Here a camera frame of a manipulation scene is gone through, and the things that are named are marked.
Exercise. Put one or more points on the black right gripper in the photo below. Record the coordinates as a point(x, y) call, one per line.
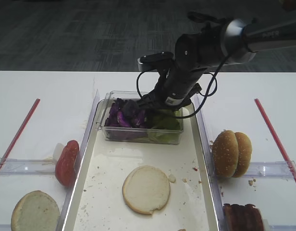
point(172, 91)

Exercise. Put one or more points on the green lettuce leaves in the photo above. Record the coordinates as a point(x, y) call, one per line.
point(163, 120)

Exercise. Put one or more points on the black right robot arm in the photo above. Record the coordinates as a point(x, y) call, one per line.
point(230, 43)

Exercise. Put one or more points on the red tomato slice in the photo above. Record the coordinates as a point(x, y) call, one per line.
point(64, 169)

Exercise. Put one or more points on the stacked brown meat patties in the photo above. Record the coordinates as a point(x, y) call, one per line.
point(243, 217)

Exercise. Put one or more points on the purple cabbage leaves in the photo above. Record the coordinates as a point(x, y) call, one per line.
point(120, 119)

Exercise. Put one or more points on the clear plastic salad box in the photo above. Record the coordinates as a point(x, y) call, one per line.
point(126, 134)

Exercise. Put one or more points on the left long clear divider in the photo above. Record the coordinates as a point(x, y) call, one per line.
point(76, 166)

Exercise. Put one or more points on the long clear divider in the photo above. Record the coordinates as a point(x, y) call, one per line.
point(76, 166)
point(218, 222)

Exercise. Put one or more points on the right long clear divider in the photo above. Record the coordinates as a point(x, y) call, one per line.
point(218, 222)

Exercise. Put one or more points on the white metal tray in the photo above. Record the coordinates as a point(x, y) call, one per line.
point(97, 202)

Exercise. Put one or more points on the bun bottom on tray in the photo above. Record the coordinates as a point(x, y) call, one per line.
point(146, 189)

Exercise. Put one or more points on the sesame bun top front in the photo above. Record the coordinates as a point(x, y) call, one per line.
point(225, 154)

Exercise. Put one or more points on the sesame bun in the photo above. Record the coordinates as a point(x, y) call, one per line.
point(245, 152)
point(225, 154)

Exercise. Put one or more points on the sesame bun top rear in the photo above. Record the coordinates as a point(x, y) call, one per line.
point(245, 152)

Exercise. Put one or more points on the left upper clear holder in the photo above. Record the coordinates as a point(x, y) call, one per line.
point(9, 166)

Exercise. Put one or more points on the clear holder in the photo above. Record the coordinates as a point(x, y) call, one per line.
point(280, 228)
point(5, 227)
point(9, 166)
point(281, 169)

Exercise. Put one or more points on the bun half left side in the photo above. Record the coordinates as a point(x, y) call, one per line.
point(36, 211)

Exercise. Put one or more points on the left red strip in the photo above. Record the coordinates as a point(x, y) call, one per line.
point(19, 132)

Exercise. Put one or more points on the red strip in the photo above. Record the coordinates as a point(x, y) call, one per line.
point(276, 138)
point(19, 132)

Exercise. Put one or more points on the right upper clear holder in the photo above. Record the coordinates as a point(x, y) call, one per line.
point(281, 169)

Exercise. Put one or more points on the left lower clear holder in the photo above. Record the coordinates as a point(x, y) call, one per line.
point(5, 227)

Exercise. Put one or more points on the right red strip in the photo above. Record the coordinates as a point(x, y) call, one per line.
point(276, 138)

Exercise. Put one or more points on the right lower clear holder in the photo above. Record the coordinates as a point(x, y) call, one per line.
point(280, 228)

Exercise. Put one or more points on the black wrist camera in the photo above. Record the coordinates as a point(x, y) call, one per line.
point(158, 61)

